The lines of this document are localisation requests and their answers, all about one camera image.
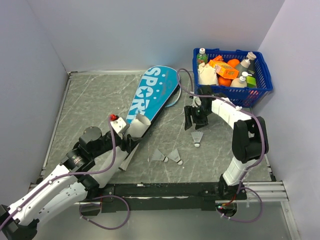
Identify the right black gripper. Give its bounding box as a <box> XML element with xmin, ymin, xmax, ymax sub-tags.
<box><xmin>184</xmin><ymin>105</ymin><xmax>211</xmax><ymax>130</ymax></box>

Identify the white shuttlecock tube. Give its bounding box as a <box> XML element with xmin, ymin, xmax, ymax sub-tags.
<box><xmin>93</xmin><ymin>114</ymin><xmax>151</xmax><ymax>188</ymax></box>

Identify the white shuttlecock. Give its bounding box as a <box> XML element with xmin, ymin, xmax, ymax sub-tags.
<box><xmin>167</xmin><ymin>148</ymin><xmax>183</xmax><ymax>166</ymax></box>
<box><xmin>151</xmin><ymin>149</ymin><xmax>169</xmax><ymax>163</ymax></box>
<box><xmin>191</xmin><ymin>131</ymin><xmax>204</xmax><ymax>148</ymax></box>

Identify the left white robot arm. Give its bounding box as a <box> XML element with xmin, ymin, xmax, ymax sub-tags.
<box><xmin>0</xmin><ymin>123</ymin><xmax>148</xmax><ymax>240</ymax></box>

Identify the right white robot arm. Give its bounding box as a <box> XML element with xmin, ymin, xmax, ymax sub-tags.
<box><xmin>184</xmin><ymin>85</ymin><xmax>269</xmax><ymax>199</ymax></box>

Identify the badminton racket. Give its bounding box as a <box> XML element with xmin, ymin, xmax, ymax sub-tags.
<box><xmin>118</xmin><ymin>86</ymin><xmax>182</xmax><ymax>171</ymax></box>

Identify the beige cloth bag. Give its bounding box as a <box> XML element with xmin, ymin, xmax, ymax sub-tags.
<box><xmin>197</xmin><ymin>62</ymin><xmax>218</xmax><ymax>86</ymax></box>

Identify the orange fruit front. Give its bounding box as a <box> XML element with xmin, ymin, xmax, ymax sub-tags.
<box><xmin>217</xmin><ymin>76</ymin><xmax>233</xmax><ymax>87</ymax></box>

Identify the orange fruit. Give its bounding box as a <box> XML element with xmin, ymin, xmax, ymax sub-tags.
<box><xmin>217</xmin><ymin>76</ymin><xmax>233</xmax><ymax>87</ymax></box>
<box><xmin>227</xmin><ymin>58</ymin><xmax>240</xmax><ymax>68</ymax></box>

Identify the blue racket cover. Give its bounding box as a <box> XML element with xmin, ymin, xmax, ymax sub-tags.
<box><xmin>126</xmin><ymin>65</ymin><xmax>179</xmax><ymax>124</ymax></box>

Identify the orange carton box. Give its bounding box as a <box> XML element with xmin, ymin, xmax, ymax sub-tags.
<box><xmin>208</xmin><ymin>59</ymin><xmax>239</xmax><ymax>80</ymax></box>

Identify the blue plastic basket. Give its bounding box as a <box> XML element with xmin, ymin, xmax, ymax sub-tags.
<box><xmin>205</xmin><ymin>48</ymin><xmax>273</xmax><ymax>108</ymax></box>

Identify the white pump bottle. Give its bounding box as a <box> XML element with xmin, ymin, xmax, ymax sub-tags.
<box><xmin>230</xmin><ymin>71</ymin><xmax>252</xmax><ymax>88</ymax></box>

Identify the green drink bottle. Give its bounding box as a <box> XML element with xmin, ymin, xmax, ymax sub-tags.
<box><xmin>196</xmin><ymin>48</ymin><xmax>208</xmax><ymax>66</ymax></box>

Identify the green box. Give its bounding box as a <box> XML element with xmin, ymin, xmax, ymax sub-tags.
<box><xmin>246</xmin><ymin>76</ymin><xmax>257</xmax><ymax>88</ymax></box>

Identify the orange fruit back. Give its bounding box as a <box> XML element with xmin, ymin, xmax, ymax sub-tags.
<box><xmin>227</xmin><ymin>58</ymin><xmax>240</xmax><ymax>68</ymax></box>

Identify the grey pump bottle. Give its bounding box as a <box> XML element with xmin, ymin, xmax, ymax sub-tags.
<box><xmin>235</xmin><ymin>51</ymin><xmax>257</xmax><ymax>77</ymax></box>

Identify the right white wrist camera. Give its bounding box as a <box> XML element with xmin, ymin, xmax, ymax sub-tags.
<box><xmin>192</xmin><ymin>97</ymin><xmax>202</xmax><ymax>108</ymax></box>

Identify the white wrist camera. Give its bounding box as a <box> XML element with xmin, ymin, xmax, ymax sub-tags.
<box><xmin>192</xmin><ymin>97</ymin><xmax>202</xmax><ymax>108</ymax></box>
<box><xmin>109</xmin><ymin>114</ymin><xmax>130</xmax><ymax>136</ymax></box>

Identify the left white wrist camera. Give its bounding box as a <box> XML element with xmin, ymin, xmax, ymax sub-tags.
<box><xmin>109</xmin><ymin>114</ymin><xmax>130</xmax><ymax>136</ymax></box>

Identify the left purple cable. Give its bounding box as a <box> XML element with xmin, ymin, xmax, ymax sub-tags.
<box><xmin>0</xmin><ymin>116</ymin><xmax>131</xmax><ymax>230</ymax></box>

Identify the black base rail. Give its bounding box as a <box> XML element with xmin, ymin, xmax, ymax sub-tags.
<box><xmin>81</xmin><ymin>182</ymin><xmax>247</xmax><ymax>213</ymax></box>

